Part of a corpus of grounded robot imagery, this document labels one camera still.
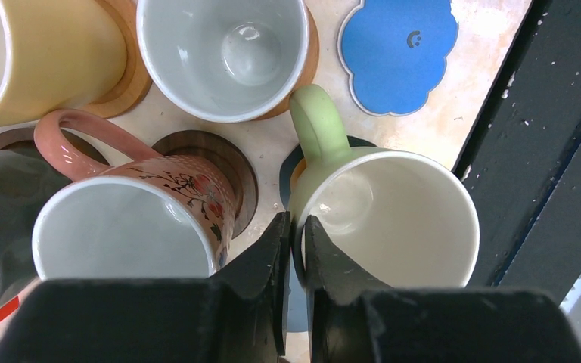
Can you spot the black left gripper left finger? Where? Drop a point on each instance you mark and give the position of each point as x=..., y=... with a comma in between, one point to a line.
x=236, y=315

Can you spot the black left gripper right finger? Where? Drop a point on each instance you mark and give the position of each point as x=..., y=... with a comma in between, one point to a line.
x=357, y=318

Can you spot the sage green mug back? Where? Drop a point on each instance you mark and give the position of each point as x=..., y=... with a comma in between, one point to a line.
x=401, y=216

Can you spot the brown mug white interior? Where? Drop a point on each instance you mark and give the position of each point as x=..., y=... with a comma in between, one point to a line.
x=128, y=211

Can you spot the dark walnut round coaster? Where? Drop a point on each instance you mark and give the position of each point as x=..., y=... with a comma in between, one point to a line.
x=228, y=158

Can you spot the orange black smiley coaster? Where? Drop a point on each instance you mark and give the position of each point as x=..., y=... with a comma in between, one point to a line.
x=291, y=169

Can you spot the small grey blue mug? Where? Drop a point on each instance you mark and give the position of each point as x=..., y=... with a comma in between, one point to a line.
x=226, y=61

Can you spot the light brown round coaster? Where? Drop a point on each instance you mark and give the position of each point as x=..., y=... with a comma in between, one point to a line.
x=135, y=82

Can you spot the dark green mug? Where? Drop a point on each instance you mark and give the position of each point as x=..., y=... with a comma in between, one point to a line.
x=27, y=182

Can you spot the blue cloud shaped coaster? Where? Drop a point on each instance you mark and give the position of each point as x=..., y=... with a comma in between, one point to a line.
x=395, y=53

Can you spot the yellow mug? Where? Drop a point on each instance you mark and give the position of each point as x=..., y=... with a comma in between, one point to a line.
x=56, y=54

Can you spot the grey smiley silicone coaster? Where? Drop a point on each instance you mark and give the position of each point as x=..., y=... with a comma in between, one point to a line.
x=297, y=312

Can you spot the dark wooden round coaster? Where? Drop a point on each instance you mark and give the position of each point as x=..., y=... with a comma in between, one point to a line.
x=22, y=138

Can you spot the orange plastic piece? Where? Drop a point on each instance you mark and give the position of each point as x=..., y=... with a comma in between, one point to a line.
x=8, y=308

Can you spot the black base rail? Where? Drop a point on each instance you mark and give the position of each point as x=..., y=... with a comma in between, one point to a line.
x=522, y=161

